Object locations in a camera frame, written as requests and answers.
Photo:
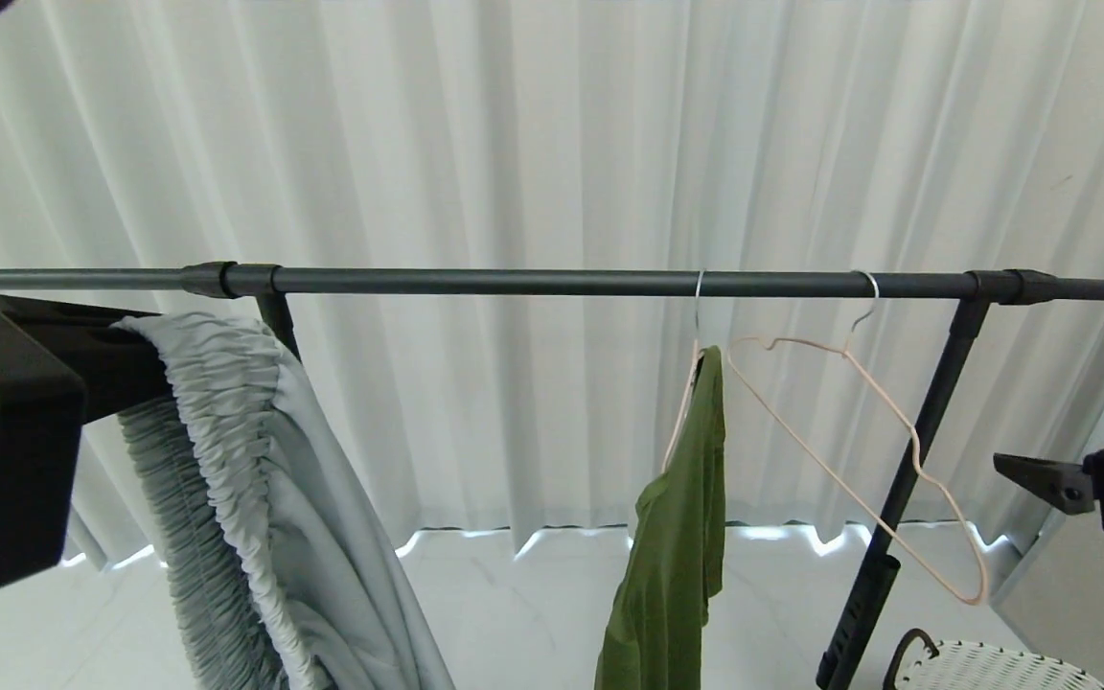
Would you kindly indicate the pale grey shorts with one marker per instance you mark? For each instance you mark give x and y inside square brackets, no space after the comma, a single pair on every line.
[322,537]

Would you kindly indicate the pink clothes hanger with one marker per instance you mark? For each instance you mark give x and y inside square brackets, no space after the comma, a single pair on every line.
[696,316]
[863,316]

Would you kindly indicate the white laundry basket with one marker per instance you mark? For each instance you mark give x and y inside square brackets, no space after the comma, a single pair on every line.
[993,666]

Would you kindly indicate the green long-sleeved shirt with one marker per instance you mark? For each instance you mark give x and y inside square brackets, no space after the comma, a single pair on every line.
[677,537]

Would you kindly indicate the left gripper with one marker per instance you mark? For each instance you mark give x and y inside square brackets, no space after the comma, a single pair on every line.
[15,460]

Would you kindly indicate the black clothes rack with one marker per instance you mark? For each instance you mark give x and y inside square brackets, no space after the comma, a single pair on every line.
[514,282]

